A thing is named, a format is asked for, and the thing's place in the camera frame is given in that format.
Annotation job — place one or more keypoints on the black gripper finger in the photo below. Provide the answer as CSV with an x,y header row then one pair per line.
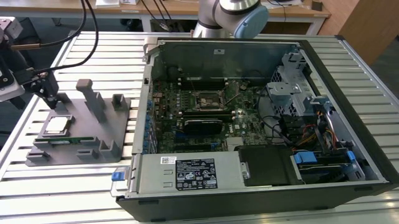
x,y
50,91
16,101

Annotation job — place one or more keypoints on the silver CPU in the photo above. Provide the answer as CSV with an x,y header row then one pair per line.
x,y
58,124

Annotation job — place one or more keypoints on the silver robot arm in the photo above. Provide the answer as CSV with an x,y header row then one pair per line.
x,y
211,14

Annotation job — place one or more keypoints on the CPU socket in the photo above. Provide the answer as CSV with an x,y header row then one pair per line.
x,y
209,99

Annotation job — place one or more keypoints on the black mesh waste bin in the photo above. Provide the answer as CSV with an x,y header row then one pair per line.
x,y
31,30

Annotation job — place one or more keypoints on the green RAM stick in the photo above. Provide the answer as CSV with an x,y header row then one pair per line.
x,y
71,139

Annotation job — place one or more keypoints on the grey parts rack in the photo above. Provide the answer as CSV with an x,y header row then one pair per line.
x,y
80,140

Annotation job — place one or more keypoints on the wooden desk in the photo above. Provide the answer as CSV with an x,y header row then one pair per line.
x,y
47,8

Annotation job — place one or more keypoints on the blue case latch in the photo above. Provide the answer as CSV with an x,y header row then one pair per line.
x,y
118,177

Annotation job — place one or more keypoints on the silver power supply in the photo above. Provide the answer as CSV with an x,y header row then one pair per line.
x,y
153,172

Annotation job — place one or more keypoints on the black expansion slot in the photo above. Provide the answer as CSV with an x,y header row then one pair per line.
x,y
190,147

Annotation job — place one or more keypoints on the black graphics card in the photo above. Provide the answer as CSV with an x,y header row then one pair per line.
x,y
202,127

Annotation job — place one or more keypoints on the small silver sticker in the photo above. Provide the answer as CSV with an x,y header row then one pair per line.
x,y
219,51

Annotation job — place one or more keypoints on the silver chipset heatsink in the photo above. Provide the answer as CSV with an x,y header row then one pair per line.
x,y
235,142

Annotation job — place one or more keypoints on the green motherboard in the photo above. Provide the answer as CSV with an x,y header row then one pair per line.
x,y
250,112

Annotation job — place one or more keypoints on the silver metal drive cage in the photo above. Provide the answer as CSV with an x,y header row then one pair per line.
x,y
282,74

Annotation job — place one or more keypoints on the black plastic shroud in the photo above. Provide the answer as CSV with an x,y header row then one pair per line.
x,y
269,163

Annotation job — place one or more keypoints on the black PC case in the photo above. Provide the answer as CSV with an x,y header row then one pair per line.
x,y
250,203

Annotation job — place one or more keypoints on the hard disk in blue carrier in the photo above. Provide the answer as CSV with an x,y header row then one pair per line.
x,y
306,158

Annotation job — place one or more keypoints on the wooden cabinet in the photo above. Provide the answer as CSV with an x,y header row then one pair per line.
x,y
374,23

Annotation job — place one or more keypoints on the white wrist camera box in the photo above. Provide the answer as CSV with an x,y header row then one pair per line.
x,y
11,28

